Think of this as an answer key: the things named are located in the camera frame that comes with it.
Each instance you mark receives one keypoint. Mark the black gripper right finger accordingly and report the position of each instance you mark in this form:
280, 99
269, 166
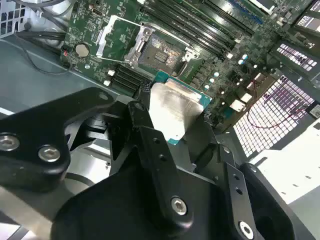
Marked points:
237, 185

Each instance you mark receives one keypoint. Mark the silver topped CPU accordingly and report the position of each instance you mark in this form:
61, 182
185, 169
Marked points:
172, 105

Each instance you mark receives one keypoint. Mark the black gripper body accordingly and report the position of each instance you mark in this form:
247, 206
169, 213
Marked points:
112, 212

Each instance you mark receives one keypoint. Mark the metal socket cover frame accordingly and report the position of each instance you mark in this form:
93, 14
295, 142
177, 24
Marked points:
104, 37

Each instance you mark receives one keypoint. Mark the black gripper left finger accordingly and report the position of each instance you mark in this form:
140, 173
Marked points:
37, 125

